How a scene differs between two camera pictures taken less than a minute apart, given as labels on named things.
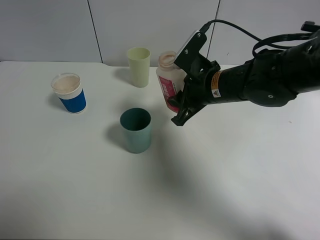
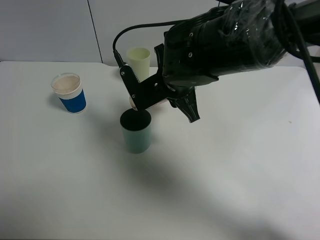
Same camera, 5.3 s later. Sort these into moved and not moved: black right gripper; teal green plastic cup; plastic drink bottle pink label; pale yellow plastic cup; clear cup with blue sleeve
Moved: plastic drink bottle pink label; black right gripper
Not moved: pale yellow plastic cup; teal green plastic cup; clear cup with blue sleeve
